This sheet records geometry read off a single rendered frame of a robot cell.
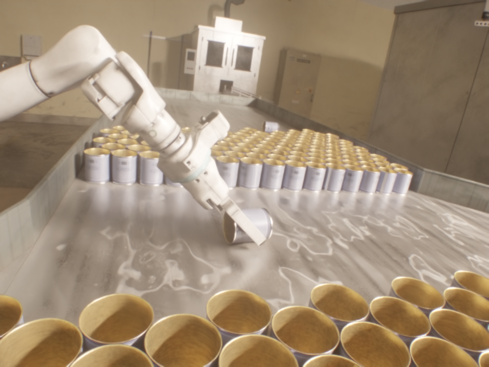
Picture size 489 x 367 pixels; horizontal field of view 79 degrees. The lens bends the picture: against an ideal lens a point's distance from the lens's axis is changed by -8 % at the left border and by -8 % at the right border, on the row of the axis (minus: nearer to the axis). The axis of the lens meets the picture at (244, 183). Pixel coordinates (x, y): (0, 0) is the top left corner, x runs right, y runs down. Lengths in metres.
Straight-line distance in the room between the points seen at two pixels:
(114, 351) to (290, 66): 6.75
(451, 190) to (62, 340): 1.23
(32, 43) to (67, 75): 6.48
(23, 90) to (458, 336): 0.68
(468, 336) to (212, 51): 5.17
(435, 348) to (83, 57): 0.56
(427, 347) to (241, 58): 5.26
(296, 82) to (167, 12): 2.90
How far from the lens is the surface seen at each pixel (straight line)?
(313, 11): 7.59
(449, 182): 1.32
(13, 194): 3.40
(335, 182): 1.05
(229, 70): 5.43
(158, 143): 0.51
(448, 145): 3.27
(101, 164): 0.89
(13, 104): 0.58
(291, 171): 0.97
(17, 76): 0.57
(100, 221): 0.71
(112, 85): 0.49
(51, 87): 0.55
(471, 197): 1.34
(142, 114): 0.49
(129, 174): 0.89
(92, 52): 0.51
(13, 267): 0.60
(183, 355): 0.37
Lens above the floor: 1.41
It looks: 19 degrees down
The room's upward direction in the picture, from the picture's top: 9 degrees clockwise
